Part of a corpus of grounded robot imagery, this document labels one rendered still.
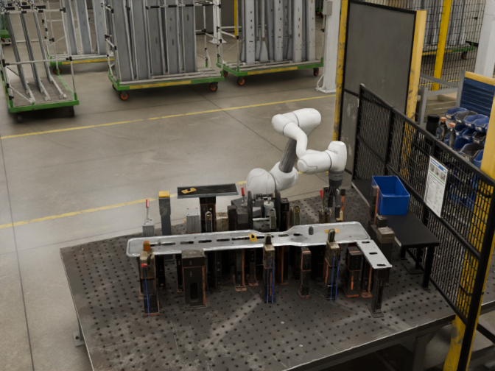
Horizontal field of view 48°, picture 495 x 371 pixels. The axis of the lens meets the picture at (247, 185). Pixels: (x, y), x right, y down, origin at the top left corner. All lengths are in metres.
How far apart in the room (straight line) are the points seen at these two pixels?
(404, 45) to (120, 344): 3.65
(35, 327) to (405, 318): 2.60
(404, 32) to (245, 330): 3.29
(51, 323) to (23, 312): 0.28
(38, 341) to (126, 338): 1.36
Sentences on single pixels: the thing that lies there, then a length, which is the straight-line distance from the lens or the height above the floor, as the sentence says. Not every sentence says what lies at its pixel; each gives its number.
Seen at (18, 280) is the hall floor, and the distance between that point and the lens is 4.98.
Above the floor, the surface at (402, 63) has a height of 1.51.
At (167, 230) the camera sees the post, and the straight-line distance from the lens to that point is 3.46.
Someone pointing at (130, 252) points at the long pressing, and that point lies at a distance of 3.11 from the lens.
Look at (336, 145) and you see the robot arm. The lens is 3.02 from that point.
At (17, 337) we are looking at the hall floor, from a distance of 4.35.
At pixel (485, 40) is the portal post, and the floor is 1.43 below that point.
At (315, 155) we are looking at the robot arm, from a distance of 2.96.
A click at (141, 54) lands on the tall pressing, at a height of 0.73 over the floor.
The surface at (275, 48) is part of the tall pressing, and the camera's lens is 11.18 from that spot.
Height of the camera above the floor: 2.57
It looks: 24 degrees down
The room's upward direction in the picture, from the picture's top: straight up
